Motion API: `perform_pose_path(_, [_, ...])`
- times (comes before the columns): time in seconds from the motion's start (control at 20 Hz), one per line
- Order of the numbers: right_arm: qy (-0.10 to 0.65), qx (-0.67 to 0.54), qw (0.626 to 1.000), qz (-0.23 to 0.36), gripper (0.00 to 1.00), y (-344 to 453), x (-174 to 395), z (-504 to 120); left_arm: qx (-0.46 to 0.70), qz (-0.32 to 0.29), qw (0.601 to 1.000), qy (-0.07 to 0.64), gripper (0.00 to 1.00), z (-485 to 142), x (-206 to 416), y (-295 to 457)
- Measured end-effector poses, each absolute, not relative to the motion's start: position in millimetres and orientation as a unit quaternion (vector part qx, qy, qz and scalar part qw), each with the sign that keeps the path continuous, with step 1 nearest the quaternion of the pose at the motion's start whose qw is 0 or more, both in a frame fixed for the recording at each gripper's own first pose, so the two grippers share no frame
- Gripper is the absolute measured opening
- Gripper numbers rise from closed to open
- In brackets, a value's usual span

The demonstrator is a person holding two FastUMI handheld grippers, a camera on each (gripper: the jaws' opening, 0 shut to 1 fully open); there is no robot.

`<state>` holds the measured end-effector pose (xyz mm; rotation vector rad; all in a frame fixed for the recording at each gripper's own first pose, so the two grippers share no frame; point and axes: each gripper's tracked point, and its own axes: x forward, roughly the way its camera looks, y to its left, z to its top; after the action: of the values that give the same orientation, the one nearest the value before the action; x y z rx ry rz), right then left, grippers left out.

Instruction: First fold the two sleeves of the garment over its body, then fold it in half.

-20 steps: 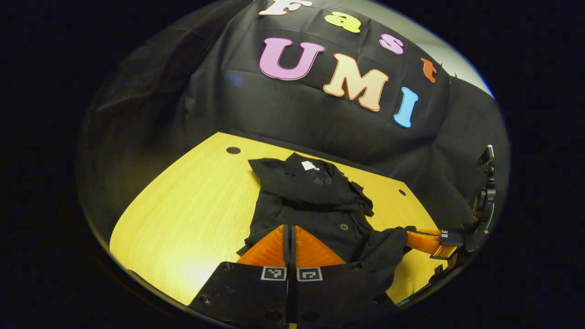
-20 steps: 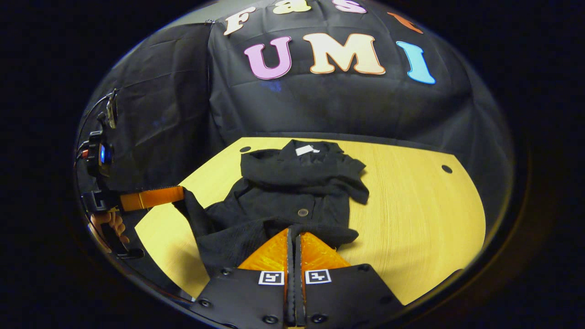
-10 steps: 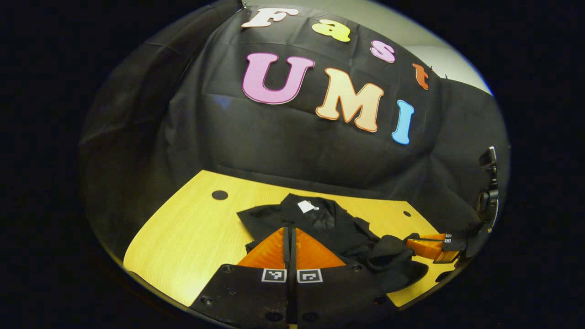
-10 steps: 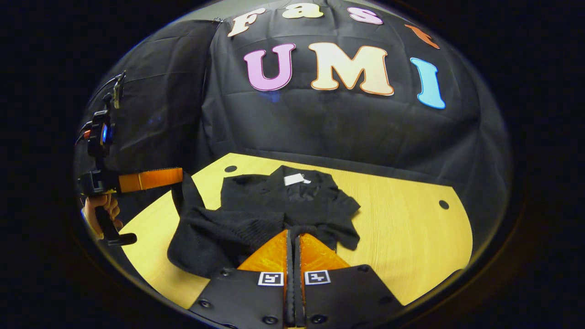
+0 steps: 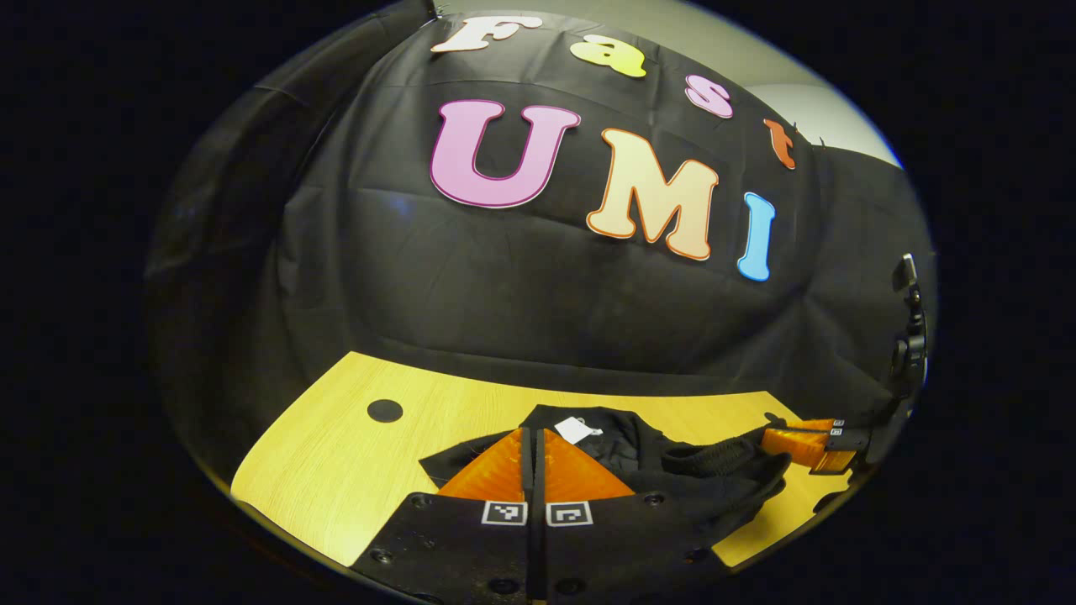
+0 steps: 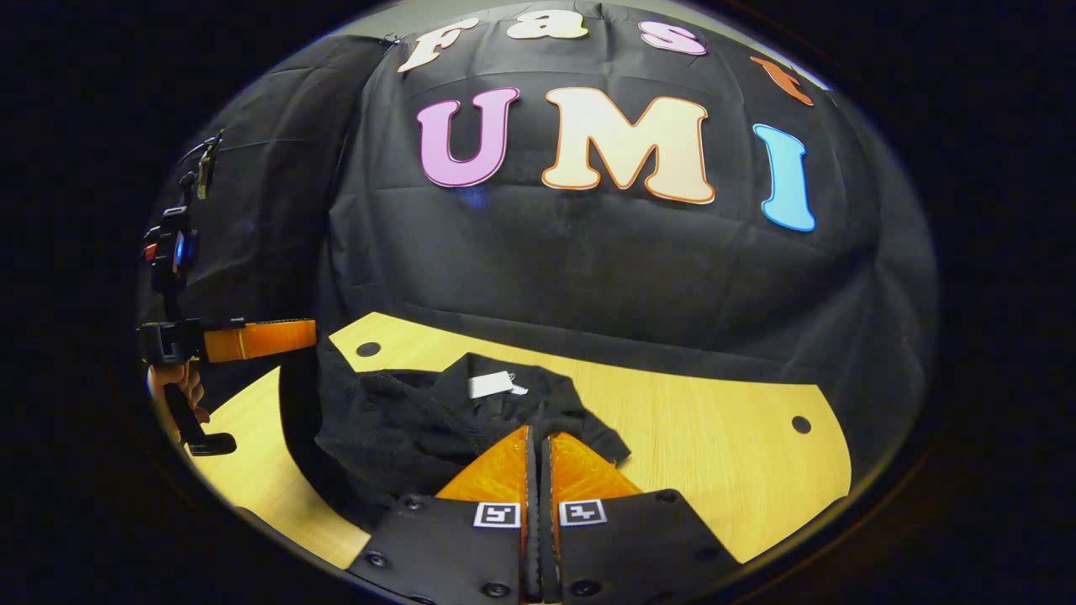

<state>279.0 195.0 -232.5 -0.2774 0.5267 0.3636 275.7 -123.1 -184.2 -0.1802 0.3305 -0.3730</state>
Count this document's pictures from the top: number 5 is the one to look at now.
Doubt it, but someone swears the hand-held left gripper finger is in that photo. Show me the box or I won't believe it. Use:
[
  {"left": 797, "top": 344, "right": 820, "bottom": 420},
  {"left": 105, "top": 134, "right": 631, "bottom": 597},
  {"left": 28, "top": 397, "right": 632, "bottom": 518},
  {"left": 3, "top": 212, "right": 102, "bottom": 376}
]
[
  {"left": 349, "top": 427, "right": 536, "bottom": 604},
  {"left": 536, "top": 427, "right": 732, "bottom": 604}
]

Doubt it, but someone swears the black backdrop cloth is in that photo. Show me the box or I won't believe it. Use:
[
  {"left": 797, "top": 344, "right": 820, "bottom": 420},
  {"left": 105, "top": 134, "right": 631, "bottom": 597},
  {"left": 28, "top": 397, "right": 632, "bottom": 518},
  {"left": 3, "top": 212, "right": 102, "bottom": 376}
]
[{"left": 143, "top": 0, "right": 936, "bottom": 471}]

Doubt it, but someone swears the black jacket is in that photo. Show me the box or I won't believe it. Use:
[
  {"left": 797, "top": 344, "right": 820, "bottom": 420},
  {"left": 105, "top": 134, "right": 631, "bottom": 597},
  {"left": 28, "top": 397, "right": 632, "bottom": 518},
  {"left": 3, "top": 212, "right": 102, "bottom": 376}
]
[{"left": 419, "top": 405, "right": 798, "bottom": 551}]

